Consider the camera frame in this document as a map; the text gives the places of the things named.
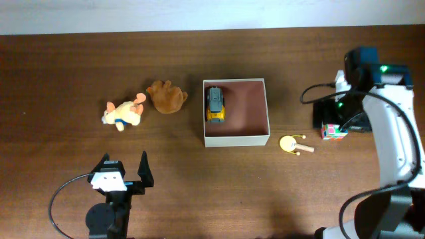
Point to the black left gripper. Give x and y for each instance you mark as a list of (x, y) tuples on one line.
[(139, 187)]

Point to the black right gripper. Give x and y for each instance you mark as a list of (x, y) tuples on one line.
[(328, 117)]

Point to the colourful puzzle cube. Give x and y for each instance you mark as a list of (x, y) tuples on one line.
[(332, 132)]

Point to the brown plush bear toy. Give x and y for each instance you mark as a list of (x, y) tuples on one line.
[(166, 98)]

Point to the yellow grey toy truck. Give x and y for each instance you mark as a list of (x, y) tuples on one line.
[(215, 105)]

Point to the yellow wooden rattle drum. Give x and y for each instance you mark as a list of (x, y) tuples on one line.
[(289, 144)]

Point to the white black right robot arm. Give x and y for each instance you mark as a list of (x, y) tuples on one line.
[(377, 98)]

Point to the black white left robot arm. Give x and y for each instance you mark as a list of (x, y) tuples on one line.
[(110, 219)]

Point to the yellow plush pig toy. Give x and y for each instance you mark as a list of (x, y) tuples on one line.
[(127, 113)]

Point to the white cardboard box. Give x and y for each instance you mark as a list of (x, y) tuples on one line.
[(246, 121)]

